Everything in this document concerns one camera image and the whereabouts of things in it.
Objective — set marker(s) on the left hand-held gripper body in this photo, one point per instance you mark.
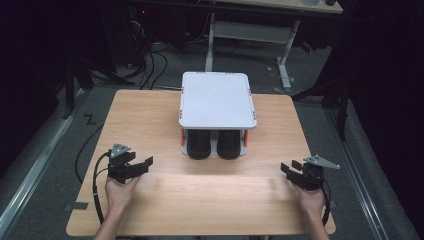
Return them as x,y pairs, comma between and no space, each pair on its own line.
117,163

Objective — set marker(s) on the grey tape strip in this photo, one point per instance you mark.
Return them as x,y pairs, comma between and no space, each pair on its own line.
79,205

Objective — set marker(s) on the black metal stand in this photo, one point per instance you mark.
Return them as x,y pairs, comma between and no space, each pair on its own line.
70,86
340,100

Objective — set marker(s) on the white two-tier shoe rack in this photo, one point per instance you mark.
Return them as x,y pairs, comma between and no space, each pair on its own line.
216,100

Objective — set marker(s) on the white-legged wooden desk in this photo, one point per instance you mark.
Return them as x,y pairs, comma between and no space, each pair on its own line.
253,31

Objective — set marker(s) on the metal floor rail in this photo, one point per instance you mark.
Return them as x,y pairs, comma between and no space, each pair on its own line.
36,160
360,176

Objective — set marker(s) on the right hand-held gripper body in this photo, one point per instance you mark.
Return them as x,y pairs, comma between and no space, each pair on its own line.
313,175

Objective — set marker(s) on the small red object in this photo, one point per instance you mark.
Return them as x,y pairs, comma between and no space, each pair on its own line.
306,46

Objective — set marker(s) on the black shoe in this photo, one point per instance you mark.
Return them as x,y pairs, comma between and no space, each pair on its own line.
228,145
198,145

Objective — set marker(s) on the person's right hand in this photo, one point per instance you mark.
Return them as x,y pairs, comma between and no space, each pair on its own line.
310,200

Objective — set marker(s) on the person's left hand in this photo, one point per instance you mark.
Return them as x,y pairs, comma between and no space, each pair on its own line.
119,195

